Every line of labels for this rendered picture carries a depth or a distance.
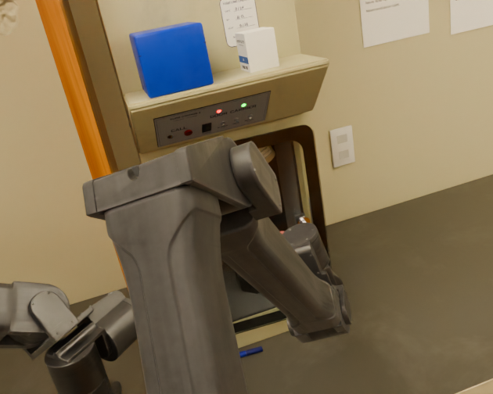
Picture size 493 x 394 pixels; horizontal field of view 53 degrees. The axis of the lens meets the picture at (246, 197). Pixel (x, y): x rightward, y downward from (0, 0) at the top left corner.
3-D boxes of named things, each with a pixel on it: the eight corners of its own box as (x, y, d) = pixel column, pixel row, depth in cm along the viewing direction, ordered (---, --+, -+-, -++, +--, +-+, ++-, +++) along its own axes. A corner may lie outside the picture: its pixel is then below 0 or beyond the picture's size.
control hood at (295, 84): (137, 151, 86) (120, 94, 82) (309, 107, 93) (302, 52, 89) (143, 170, 76) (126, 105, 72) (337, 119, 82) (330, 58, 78)
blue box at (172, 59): (142, 90, 82) (127, 34, 79) (200, 77, 84) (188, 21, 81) (149, 99, 73) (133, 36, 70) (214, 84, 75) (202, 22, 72)
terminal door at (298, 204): (195, 343, 102) (145, 161, 87) (335, 302, 106) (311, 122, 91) (196, 346, 101) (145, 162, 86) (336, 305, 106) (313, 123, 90)
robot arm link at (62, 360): (30, 353, 57) (63, 364, 54) (76, 316, 62) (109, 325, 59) (50, 399, 59) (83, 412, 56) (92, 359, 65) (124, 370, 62)
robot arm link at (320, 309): (124, 224, 38) (253, 183, 35) (126, 166, 41) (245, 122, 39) (295, 350, 73) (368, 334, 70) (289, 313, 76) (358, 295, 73)
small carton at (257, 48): (241, 69, 83) (234, 33, 81) (268, 63, 84) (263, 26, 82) (250, 73, 79) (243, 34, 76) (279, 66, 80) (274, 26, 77)
